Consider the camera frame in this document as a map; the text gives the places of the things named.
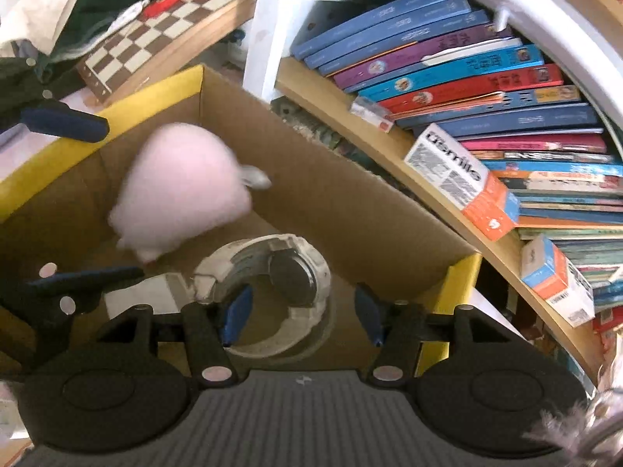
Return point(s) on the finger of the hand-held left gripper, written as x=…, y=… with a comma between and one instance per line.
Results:
x=82, y=282
x=63, y=121

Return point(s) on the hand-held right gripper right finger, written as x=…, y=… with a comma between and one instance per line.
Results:
x=367, y=316

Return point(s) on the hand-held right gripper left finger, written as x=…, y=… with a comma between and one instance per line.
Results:
x=236, y=316

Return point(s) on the measuring tape roll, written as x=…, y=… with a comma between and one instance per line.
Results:
x=292, y=279

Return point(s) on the yellow cardboard box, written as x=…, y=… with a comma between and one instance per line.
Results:
x=340, y=233

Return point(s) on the pink plush toy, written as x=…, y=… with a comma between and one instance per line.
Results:
x=180, y=189

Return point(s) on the wooden chessboard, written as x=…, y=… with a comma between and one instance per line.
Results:
x=146, y=44

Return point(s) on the beige garment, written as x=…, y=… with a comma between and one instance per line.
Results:
x=34, y=9

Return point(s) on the large orange white carton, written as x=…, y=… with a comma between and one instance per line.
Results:
x=452, y=175

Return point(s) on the small orange white carton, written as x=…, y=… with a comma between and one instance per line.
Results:
x=555, y=277

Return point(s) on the small red white packet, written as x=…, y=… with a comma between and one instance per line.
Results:
x=372, y=114

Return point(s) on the white wooden bookshelf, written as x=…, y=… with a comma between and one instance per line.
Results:
x=272, y=19

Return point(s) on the row of colourful books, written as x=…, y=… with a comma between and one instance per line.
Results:
x=486, y=87

